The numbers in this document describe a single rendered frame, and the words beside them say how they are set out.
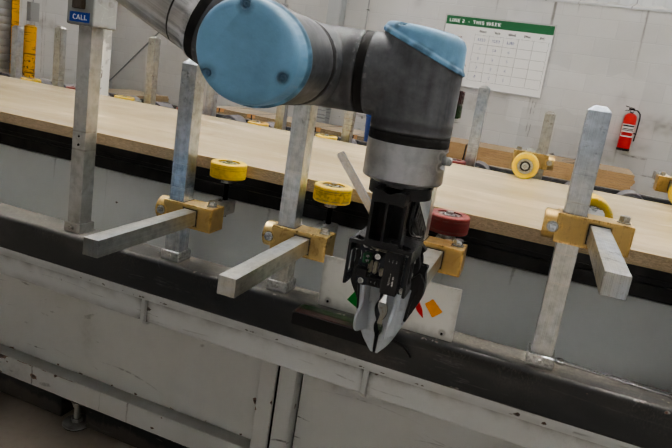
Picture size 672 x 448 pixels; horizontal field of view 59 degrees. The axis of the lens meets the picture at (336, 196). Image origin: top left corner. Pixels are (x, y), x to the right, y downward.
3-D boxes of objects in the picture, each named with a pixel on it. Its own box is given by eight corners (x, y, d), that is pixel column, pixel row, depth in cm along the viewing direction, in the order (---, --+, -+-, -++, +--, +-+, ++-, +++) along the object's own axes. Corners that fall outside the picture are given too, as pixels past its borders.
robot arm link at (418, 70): (388, 25, 68) (475, 36, 66) (371, 131, 71) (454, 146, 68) (370, 14, 59) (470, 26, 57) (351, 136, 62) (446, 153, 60)
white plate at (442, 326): (451, 343, 105) (462, 290, 103) (316, 304, 113) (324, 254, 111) (451, 342, 105) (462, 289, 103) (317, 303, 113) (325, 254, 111)
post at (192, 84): (174, 290, 125) (197, 60, 115) (160, 286, 126) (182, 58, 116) (184, 285, 128) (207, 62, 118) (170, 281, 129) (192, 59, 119)
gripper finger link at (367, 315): (337, 359, 68) (349, 284, 66) (353, 340, 74) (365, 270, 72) (362, 367, 67) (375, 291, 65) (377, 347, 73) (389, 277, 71)
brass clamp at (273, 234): (322, 264, 111) (326, 238, 110) (258, 247, 115) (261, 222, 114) (333, 256, 116) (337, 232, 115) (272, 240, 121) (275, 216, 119)
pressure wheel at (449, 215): (456, 278, 110) (468, 219, 108) (414, 268, 112) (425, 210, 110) (462, 267, 117) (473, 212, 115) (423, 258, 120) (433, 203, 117)
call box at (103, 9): (92, 30, 120) (95, -9, 119) (65, 26, 122) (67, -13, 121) (116, 34, 127) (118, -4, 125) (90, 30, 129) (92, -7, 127)
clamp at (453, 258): (458, 278, 103) (464, 250, 102) (384, 259, 107) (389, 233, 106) (463, 269, 108) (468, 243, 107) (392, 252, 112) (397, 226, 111)
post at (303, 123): (280, 324, 117) (314, 81, 107) (264, 319, 118) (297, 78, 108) (287, 318, 120) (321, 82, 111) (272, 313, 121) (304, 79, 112)
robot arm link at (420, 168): (380, 133, 71) (460, 147, 68) (373, 172, 72) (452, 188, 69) (357, 136, 62) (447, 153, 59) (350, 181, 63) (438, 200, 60)
